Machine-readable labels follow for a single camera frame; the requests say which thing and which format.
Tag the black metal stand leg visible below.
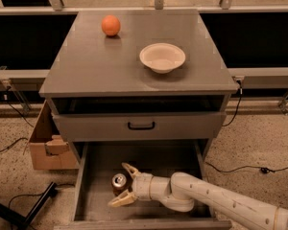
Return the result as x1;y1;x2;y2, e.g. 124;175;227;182
0;182;58;230

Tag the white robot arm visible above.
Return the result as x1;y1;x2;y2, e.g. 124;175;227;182
108;163;288;230

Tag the cardboard box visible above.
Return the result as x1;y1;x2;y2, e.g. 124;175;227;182
29;103;79;170

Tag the black floor cable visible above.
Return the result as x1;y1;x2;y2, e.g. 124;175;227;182
0;136;29;154
204;161;288;174

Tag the black floor cable right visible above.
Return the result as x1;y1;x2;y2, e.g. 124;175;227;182
204;161;288;174

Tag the orange soda can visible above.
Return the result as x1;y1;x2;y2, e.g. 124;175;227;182
111;173;130;196

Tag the black floor cable left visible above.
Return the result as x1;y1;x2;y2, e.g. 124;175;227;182
0;136;29;154

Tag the metal rail frame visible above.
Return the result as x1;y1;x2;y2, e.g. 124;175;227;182
0;0;288;113

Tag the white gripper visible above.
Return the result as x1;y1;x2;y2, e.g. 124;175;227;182
108;162;153;208

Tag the orange fruit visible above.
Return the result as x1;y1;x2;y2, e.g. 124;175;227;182
101;15;121;36

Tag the black cable at cabinet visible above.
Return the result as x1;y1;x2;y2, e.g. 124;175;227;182
222;79;244;127

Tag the grey drawer cabinet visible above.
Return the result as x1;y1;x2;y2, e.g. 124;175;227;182
40;9;238;156

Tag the grey top drawer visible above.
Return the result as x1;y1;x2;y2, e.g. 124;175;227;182
53;112;226;142

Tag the black drawer handle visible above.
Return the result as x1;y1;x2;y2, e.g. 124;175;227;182
127;122;156;131

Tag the white paper bowl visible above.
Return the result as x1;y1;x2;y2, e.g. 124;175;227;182
139;43;186;74

